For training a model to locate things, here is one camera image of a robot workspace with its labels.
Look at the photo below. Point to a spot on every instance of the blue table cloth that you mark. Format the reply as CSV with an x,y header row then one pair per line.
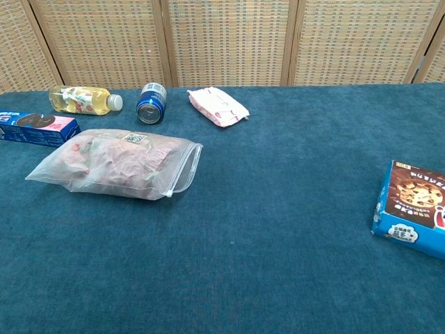
x,y
243,243

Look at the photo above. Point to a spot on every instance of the yellow drink plastic bottle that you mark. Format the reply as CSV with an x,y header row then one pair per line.
x,y
83,101

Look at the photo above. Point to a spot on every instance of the blue sandwich cookie box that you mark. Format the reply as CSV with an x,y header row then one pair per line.
x,y
34,130

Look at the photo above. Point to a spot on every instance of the blue chocolate chip cookie box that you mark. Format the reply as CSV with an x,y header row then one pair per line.
x,y
413,205

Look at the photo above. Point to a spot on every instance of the blue drink can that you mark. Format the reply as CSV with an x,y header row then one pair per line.
x,y
151,104

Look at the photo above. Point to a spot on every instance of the wicker wooden folding screen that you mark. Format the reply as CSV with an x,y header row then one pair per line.
x,y
226,41

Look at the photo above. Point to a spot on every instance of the translucent white zip bag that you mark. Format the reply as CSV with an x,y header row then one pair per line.
x,y
186,163

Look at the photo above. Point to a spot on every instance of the pink white tissue pack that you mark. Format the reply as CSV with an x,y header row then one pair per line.
x,y
217,106

